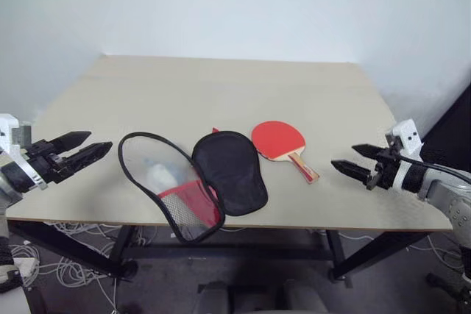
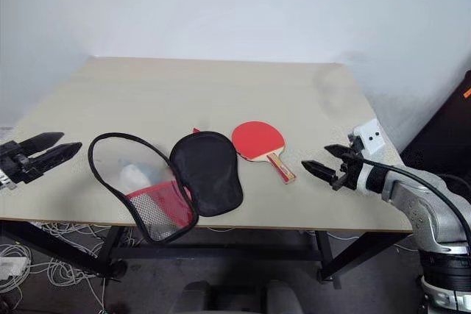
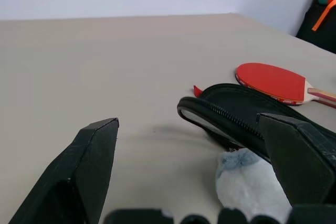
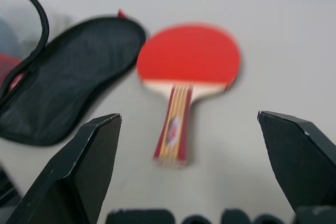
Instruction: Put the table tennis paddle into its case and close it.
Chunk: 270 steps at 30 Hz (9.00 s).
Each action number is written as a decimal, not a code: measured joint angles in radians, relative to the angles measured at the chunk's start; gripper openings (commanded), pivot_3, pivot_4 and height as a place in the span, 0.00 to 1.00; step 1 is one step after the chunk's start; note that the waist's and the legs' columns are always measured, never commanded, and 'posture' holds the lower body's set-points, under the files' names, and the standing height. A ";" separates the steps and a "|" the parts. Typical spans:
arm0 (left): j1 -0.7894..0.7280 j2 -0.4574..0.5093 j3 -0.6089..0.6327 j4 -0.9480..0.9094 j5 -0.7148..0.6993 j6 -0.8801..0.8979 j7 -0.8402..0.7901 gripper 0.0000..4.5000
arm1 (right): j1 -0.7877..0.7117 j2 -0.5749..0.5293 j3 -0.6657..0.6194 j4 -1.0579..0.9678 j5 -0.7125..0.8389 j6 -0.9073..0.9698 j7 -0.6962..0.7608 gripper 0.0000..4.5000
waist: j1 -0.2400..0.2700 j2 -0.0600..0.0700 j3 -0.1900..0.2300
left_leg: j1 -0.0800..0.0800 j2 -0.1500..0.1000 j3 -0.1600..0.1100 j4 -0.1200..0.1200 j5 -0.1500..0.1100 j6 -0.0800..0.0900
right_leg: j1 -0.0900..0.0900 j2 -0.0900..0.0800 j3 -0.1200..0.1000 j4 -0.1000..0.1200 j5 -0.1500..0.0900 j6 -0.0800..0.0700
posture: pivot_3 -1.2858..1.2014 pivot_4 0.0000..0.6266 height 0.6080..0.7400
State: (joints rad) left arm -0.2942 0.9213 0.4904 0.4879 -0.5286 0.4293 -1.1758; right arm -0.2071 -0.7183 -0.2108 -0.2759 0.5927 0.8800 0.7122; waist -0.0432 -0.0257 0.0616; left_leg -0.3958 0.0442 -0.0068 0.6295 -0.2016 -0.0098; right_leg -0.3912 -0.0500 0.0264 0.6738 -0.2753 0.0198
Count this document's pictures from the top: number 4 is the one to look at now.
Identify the red and black paddle case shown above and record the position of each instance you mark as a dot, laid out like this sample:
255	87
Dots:
68	77

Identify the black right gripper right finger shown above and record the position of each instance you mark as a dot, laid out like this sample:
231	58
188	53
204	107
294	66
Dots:
302	166

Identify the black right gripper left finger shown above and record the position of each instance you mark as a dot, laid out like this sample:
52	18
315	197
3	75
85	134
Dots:
78	171

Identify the red table tennis paddle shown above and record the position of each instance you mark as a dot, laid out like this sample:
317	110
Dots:
189	56

